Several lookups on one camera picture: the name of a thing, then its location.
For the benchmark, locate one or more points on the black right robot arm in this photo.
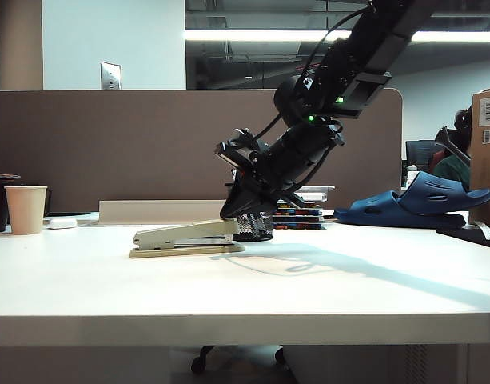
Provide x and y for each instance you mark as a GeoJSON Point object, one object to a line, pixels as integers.
{"type": "Point", "coordinates": [372, 40]}

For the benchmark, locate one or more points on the beige desk stapler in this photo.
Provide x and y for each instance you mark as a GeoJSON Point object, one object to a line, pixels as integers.
{"type": "Point", "coordinates": [180, 236]}

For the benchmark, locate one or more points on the brown desk partition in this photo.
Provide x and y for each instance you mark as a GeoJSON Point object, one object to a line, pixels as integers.
{"type": "Point", "coordinates": [108, 152]}

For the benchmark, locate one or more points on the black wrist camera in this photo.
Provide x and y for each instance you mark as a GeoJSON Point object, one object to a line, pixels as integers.
{"type": "Point", "coordinates": [238, 152]}

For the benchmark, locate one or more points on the white earbuds case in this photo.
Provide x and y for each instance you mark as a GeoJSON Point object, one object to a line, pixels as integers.
{"type": "Point", "coordinates": [62, 223]}

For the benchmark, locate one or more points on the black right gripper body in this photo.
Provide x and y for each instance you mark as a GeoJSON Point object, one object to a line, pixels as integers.
{"type": "Point", "coordinates": [296, 160]}

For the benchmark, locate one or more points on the navy blue leaning slipper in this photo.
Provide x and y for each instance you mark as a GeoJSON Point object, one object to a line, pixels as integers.
{"type": "Point", "coordinates": [440, 196]}

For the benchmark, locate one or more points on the tall brown cardboard box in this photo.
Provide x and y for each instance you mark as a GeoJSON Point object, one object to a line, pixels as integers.
{"type": "Point", "coordinates": [486, 168]}

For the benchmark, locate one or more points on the person in green shirt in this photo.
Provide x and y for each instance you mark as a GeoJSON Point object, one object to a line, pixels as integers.
{"type": "Point", "coordinates": [454, 172]}

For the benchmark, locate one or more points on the colourful flat card box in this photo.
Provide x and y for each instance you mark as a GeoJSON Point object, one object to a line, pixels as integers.
{"type": "Point", "coordinates": [304, 206]}
{"type": "Point", "coordinates": [298, 226]}
{"type": "Point", "coordinates": [298, 213]}
{"type": "Point", "coordinates": [298, 220]}

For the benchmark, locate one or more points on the beige paper cup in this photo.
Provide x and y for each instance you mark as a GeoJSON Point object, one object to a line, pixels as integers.
{"type": "Point", "coordinates": [25, 210]}

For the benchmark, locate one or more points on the black mesh pen holder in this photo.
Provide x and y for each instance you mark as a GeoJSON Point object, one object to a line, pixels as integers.
{"type": "Point", "coordinates": [254, 230]}

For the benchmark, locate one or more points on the black mouse pad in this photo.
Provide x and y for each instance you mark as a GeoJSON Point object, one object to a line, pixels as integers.
{"type": "Point", "coordinates": [468, 238]}

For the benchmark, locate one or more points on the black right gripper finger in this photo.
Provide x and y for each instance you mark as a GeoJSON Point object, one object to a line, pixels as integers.
{"type": "Point", "coordinates": [289, 201]}
{"type": "Point", "coordinates": [244, 200]}

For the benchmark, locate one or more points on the long ceiling light strip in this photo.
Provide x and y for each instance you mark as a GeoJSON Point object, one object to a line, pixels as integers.
{"type": "Point", "coordinates": [248, 35]}

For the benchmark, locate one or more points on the metal wall switch plate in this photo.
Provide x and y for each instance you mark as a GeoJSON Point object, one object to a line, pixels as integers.
{"type": "Point", "coordinates": [110, 76]}

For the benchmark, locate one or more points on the navy blue flat-lying slipper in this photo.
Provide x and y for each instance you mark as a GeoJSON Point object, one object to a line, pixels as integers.
{"type": "Point", "coordinates": [372, 210]}

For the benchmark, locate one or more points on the paper-wrapped green straw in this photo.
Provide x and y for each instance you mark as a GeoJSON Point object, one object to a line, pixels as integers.
{"type": "Point", "coordinates": [488, 231]}

